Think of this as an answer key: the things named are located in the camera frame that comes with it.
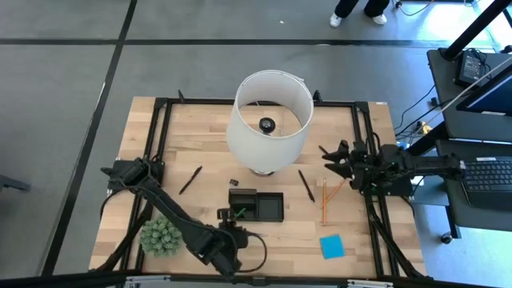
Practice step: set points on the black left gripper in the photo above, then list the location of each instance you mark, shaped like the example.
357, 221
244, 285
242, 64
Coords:
235, 235

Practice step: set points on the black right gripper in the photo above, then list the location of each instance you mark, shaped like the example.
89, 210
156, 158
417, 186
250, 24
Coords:
365, 164

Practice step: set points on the orange pencil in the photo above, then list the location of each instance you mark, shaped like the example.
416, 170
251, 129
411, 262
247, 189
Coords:
335, 191
324, 200

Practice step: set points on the black binder clip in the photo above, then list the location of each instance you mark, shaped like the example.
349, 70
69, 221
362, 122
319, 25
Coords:
234, 182

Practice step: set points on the black mesh desk organizer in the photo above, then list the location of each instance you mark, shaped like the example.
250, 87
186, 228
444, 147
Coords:
270, 208

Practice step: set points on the black pen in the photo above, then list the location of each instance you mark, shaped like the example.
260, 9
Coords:
190, 180
306, 186

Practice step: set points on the blue sticky note pad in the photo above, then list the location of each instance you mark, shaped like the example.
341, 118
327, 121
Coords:
332, 246

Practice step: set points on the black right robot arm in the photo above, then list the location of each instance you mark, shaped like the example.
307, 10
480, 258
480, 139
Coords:
424, 164

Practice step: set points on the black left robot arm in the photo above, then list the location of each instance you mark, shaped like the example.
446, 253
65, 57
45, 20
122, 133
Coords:
176, 216

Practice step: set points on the white lamp shade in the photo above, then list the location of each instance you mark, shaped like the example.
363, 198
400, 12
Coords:
264, 156

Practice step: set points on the white table sticker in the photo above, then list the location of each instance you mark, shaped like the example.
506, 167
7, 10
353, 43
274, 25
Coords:
381, 103

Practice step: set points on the green artificial plant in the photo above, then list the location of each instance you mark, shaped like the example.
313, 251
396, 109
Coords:
161, 237

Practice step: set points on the black desk support bar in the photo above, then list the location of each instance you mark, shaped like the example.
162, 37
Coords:
426, 140

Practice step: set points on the yellow power plug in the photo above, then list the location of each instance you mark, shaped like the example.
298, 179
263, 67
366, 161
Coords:
425, 128

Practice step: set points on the black monitor desk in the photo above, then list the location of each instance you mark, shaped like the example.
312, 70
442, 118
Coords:
444, 96

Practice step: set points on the black caster wheel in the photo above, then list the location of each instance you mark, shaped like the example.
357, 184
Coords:
446, 238

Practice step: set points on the black keyboard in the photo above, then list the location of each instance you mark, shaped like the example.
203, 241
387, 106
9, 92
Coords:
488, 180

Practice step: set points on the black keyboard desk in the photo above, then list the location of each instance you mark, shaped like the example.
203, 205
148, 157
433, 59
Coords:
480, 220

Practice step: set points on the person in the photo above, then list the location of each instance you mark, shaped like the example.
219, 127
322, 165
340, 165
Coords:
344, 8

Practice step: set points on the black power adapter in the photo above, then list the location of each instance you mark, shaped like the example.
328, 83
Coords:
469, 68

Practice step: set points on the black computer monitor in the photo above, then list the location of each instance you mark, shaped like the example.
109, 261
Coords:
492, 98

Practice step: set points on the black horizontal beam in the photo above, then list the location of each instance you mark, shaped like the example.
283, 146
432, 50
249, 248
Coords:
60, 280

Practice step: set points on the grey chair leg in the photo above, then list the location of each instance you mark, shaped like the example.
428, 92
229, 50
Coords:
12, 184

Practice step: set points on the black tall post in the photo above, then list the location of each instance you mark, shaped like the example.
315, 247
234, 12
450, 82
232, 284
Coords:
476, 28

